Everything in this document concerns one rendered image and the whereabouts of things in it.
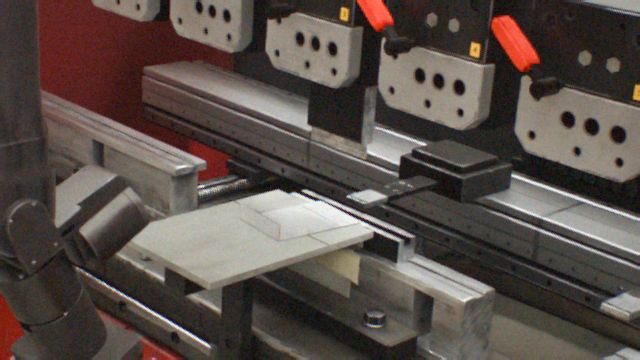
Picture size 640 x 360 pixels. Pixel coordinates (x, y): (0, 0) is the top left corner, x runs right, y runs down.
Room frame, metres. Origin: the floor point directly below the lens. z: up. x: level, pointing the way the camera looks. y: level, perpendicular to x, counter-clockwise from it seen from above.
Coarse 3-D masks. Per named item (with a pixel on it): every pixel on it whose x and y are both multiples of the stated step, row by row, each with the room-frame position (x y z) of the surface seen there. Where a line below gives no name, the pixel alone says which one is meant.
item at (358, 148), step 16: (320, 96) 1.49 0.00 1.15; (336, 96) 1.47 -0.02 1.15; (352, 96) 1.45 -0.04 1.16; (368, 96) 1.43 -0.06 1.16; (320, 112) 1.48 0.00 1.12; (336, 112) 1.46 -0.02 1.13; (352, 112) 1.44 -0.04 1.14; (368, 112) 1.44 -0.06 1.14; (320, 128) 1.48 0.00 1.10; (336, 128) 1.46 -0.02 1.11; (352, 128) 1.44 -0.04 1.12; (368, 128) 1.44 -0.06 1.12; (336, 144) 1.47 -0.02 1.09; (352, 144) 1.45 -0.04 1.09
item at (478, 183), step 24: (432, 144) 1.66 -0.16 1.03; (456, 144) 1.67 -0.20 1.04; (408, 168) 1.63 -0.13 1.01; (432, 168) 1.60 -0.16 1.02; (456, 168) 1.58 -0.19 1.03; (480, 168) 1.60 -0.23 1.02; (504, 168) 1.62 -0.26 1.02; (360, 192) 1.52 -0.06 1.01; (384, 192) 1.53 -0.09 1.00; (408, 192) 1.54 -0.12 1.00; (456, 192) 1.56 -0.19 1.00; (480, 192) 1.58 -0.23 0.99
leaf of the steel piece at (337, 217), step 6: (306, 204) 1.47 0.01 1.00; (312, 204) 1.47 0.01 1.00; (318, 204) 1.47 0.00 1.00; (324, 204) 1.47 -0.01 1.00; (312, 210) 1.45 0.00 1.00; (318, 210) 1.45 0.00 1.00; (324, 210) 1.45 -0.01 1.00; (330, 210) 1.45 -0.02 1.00; (336, 210) 1.45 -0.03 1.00; (324, 216) 1.43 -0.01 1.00; (330, 216) 1.43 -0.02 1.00; (336, 216) 1.43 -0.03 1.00; (342, 216) 1.43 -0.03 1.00; (348, 216) 1.44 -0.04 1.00; (336, 222) 1.41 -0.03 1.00; (342, 222) 1.41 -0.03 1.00; (348, 222) 1.41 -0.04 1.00; (354, 222) 1.42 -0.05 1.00; (360, 222) 1.42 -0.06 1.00
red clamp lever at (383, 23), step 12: (360, 0) 1.35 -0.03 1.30; (372, 0) 1.34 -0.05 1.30; (372, 12) 1.33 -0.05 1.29; (384, 12) 1.34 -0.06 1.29; (372, 24) 1.33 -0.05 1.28; (384, 24) 1.33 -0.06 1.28; (384, 36) 1.32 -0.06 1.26; (396, 36) 1.32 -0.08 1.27; (384, 48) 1.31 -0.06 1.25; (396, 48) 1.30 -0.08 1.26; (408, 48) 1.32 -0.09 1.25
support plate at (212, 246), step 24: (192, 216) 1.40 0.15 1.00; (216, 216) 1.41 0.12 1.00; (144, 240) 1.32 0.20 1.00; (168, 240) 1.32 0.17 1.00; (192, 240) 1.33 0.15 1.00; (216, 240) 1.33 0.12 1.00; (240, 240) 1.34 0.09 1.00; (264, 240) 1.34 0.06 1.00; (288, 240) 1.35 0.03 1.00; (312, 240) 1.35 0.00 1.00; (336, 240) 1.36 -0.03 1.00; (360, 240) 1.38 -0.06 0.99; (168, 264) 1.26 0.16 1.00; (192, 264) 1.26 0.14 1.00; (216, 264) 1.26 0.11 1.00; (240, 264) 1.27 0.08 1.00; (264, 264) 1.27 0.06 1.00; (288, 264) 1.29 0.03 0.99; (216, 288) 1.22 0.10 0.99
